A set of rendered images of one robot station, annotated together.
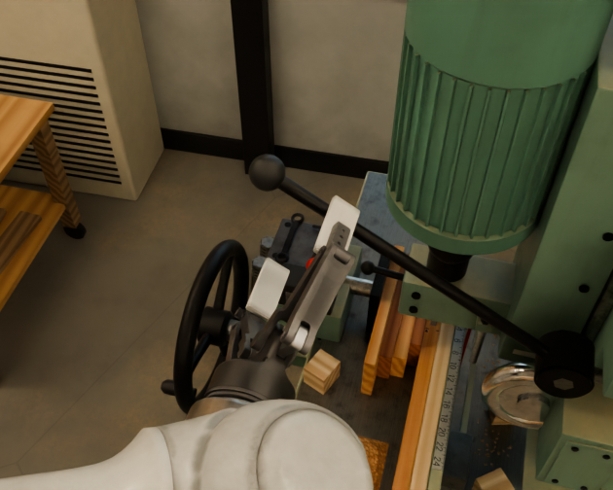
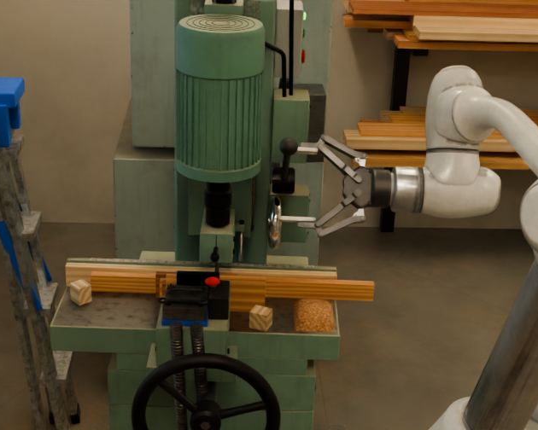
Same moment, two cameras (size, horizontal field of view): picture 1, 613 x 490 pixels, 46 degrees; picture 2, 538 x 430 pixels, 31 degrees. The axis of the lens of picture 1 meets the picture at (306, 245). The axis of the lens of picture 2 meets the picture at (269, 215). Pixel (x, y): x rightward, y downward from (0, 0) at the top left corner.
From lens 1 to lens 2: 1.99 m
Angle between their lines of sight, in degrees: 82
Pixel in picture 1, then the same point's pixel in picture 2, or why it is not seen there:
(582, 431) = (304, 192)
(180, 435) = (457, 91)
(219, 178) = not seen: outside the picture
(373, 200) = (87, 321)
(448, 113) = (260, 91)
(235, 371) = (381, 173)
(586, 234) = not seen: hidden behind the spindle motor
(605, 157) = not seen: hidden behind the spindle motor
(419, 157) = (250, 129)
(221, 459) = (464, 74)
